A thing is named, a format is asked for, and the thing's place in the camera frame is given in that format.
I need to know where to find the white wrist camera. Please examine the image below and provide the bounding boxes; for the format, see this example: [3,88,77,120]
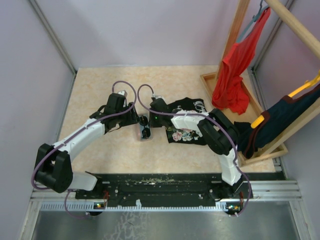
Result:
[117,90,128,98]
[151,93,164,100]

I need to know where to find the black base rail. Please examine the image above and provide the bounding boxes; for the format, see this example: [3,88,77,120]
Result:
[48,172,286,208]

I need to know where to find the navy blue garment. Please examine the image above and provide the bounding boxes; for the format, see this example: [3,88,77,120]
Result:
[234,85,320,159]

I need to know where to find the yellow clothes hanger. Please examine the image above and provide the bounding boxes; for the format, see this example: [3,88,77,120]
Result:
[250,72,320,129]

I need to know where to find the black floral t-shirt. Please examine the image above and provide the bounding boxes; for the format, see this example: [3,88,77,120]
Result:
[165,97,207,146]

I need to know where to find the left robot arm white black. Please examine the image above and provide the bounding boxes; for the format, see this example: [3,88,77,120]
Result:
[31,90,138,199]

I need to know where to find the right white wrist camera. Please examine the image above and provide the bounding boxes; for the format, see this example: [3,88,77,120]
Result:
[151,93,164,100]

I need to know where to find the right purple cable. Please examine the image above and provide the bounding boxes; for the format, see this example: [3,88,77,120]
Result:
[137,84,252,217]

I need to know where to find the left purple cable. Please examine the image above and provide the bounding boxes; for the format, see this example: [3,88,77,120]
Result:
[31,80,138,220]

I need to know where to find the pink glasses case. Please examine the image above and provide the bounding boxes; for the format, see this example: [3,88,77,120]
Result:
[137,113,153,142]

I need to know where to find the purple cable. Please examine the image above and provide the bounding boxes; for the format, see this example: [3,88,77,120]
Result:
[31,80,138,220]
[137,84,252,217]

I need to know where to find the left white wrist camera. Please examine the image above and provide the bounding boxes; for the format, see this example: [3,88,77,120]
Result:
[117,90,128,98]

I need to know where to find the red tank top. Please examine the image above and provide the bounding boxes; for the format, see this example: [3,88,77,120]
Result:
[211,6,271,115]

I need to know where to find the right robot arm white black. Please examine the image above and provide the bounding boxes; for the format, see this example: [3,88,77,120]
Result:
[149,96,242,198]

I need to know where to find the thin-framed sunglasses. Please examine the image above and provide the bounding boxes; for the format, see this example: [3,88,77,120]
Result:
[139,114,151,140]

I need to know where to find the grey clothes hanger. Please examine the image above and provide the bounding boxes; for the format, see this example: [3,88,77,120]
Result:
[236,0,269,43]

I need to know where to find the wooden clothes rack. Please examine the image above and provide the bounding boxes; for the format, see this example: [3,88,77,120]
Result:
[199,0,320,166]

